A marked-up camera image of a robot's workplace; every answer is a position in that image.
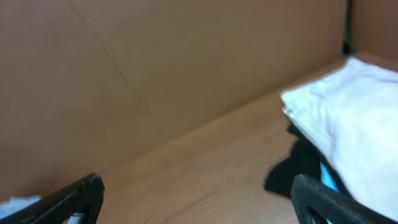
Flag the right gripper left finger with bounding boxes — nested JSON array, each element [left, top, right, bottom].
[[1, 173, 104, 224]]

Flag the beige shorts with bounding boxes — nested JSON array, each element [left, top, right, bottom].
[[280, 57, 397, 220]]

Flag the light blue denim shorts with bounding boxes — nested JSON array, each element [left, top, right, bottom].
[[0, 195, 42, 219]]

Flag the black garment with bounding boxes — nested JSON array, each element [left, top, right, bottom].
[[263, 123, 352, 200]]

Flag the bright blue garment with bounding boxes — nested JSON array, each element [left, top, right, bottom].
[[319, 160, 341, 224]]

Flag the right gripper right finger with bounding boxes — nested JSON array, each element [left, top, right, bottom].
[[291, 174, 397, 224]]

